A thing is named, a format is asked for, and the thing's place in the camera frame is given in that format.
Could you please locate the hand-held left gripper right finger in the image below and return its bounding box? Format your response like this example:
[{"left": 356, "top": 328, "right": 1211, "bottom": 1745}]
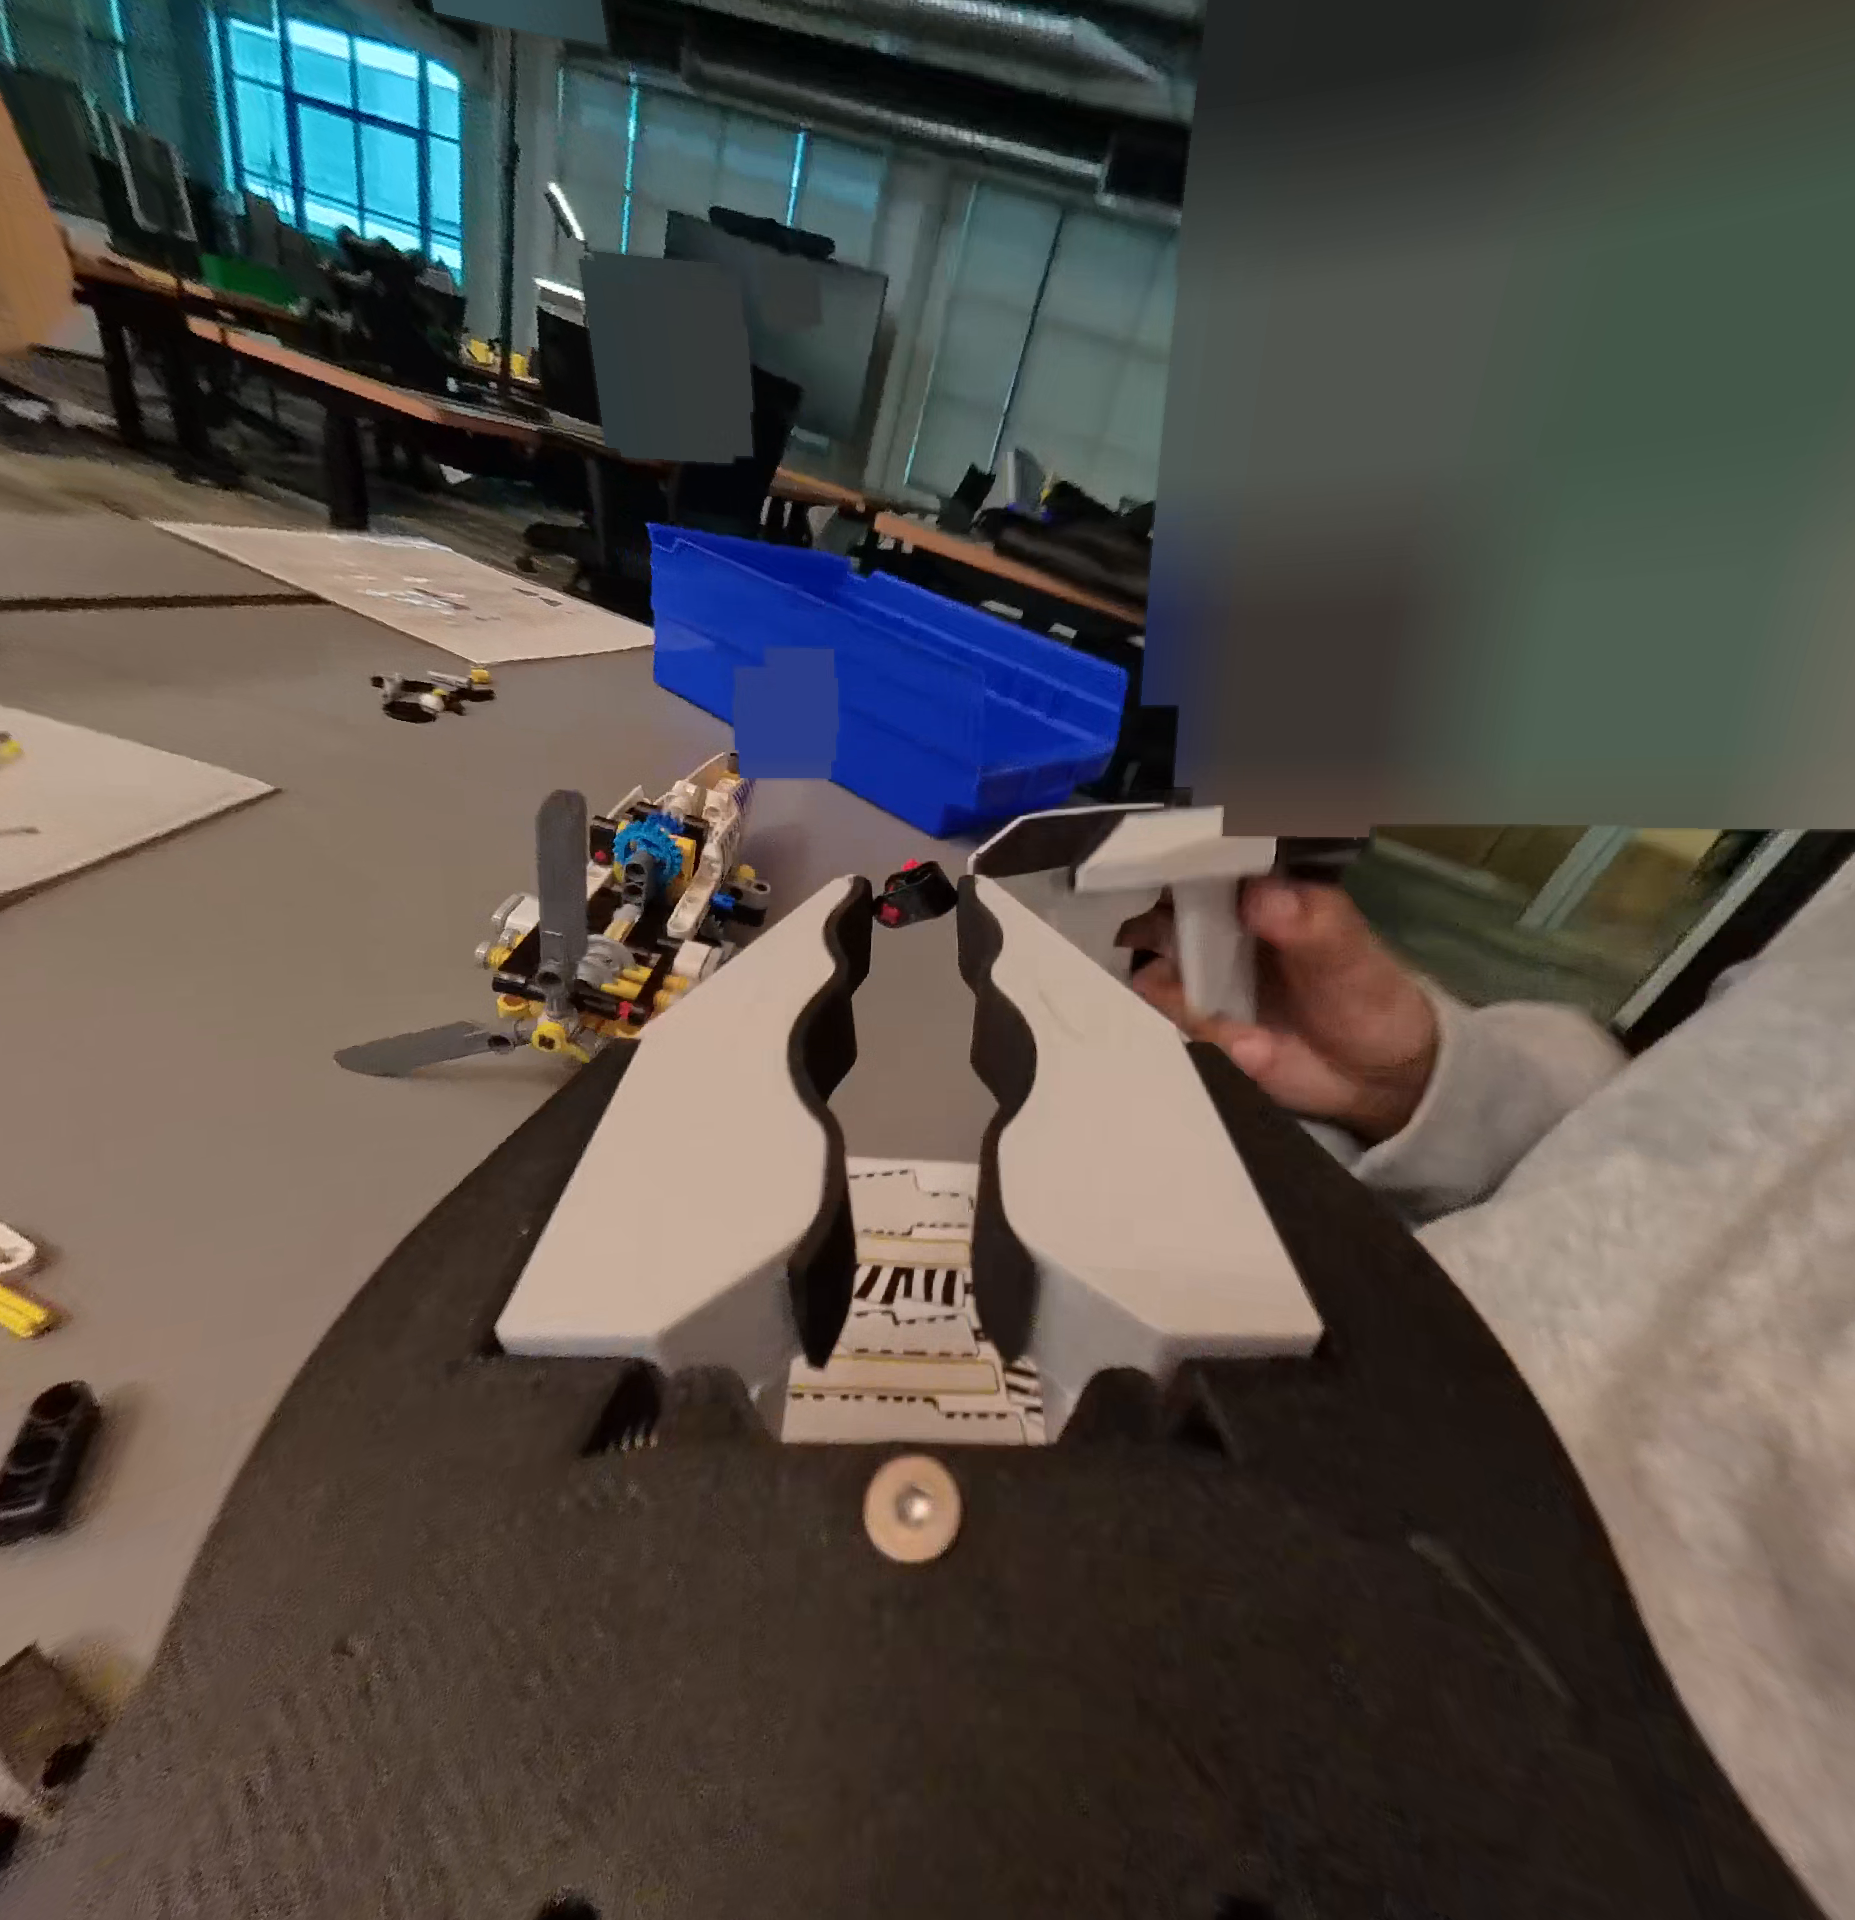
[{"left": 955, "top": 874, "right": 1328, "bottom": 1415}]

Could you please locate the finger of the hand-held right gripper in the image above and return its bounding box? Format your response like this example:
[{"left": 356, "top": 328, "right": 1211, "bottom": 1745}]
[
  {"left": 1078, "top": 808, "right": 1279, "bottom": 1025},
  {"left": 964, "top": 805, "right": 1172, "bottom": 978}
]

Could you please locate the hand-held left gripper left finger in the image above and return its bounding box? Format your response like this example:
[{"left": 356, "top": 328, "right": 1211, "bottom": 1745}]
[{"left": 491, "top": 877, "right": 879, "bottom": 1404}]

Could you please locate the lego airplane model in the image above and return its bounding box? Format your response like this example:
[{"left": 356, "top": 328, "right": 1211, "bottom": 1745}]
[{"left": 334, "top": 750, "right": 770, "bottom": 1084}]

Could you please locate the person's right forearm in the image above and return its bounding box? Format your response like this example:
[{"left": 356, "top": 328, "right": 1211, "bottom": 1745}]
[{"left": 1348, "top": 981, "right": 1634, "bottom": 1224}]

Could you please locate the pile of loose lego pieces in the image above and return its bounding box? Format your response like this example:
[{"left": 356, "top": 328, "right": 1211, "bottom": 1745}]
[{"left": 368, "top": 666, "right": 497, "bottom": 726}]

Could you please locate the black lego beam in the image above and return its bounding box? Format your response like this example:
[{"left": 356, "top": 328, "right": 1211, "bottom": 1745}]
[{"left": 0, "top": 1381, "right": 105, "bottom": 1551}]

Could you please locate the person's right hand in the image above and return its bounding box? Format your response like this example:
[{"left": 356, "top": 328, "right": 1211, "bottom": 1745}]
[{"left": 1125, "top": 875, "right": 1441, "bottom": 1146}]

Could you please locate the blue plastic bin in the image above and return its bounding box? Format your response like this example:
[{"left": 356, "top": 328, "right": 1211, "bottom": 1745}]
[{"left": 648, "top": 523, "right": 1131, "bottom": 842}]

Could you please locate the zebra striped sticker sheet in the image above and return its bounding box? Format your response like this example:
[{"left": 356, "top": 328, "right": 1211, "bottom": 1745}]
[{"left": 784, "top": 1157, "right": 1049, "bottom": 1446}]

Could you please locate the black bag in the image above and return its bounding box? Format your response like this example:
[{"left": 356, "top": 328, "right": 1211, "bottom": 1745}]
[{"left": 987, "top": 477, "right": 1154, "bottom": 560}]

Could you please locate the grey monitor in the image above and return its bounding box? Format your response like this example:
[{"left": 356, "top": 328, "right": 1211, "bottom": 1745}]
[{"left": 665, "top": 210, "right": 888, "bottom": 454}]

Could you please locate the person's grey zip hoodie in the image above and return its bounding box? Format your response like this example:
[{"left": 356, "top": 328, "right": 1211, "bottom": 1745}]
[{"left": 1412, "top": 863, "right": 1855, "bottom": 1920}]

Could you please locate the open instruction booklet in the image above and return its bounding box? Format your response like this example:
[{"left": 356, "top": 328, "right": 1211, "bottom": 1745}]
[{"left": 154, "top": 523, "right": 655, "bottom": 666}]

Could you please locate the long wooden workbench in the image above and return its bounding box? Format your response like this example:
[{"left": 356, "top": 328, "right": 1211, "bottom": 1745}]
[{"left": 72, "top": 249, "right": 673, "bottom": 528}]

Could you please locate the brown cardboard box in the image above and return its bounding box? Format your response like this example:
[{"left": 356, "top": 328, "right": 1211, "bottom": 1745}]
[{"left": 0, "top": 22, "right": 77, "bottom": 359}]

